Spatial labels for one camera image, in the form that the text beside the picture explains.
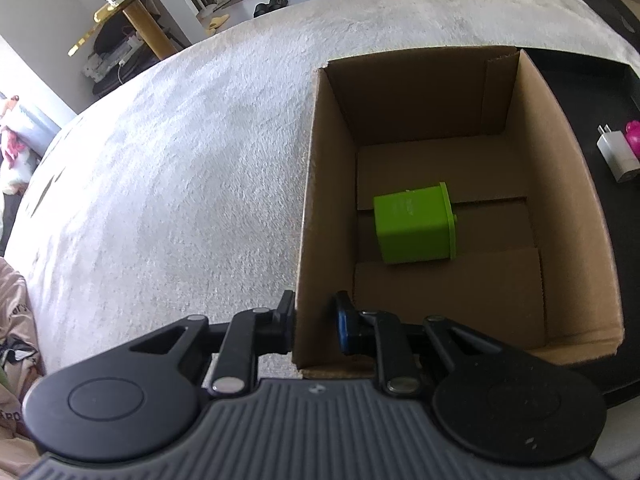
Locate black suitcase under table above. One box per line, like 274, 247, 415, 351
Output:
82, 13, 158, 99

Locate black tray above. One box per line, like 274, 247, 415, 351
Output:
527, 49, 640, 408

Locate brown cardboard box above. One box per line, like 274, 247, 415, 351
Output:
293, 47, 624, 376

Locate white charger plug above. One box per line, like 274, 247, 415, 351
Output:
597, 125, 640, 183

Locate yellow round side table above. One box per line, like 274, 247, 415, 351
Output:
67, 0, 178, 61

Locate green plastic cube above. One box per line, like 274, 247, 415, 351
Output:
373, 182, 457, 264

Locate yellow slipper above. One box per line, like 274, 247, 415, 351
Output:
205, 13, 230, 36

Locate black slippers pair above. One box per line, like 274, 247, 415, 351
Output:
253, 0, 288, 18

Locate pink toy figure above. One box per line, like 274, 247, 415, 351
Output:
625, 120, 640, 159

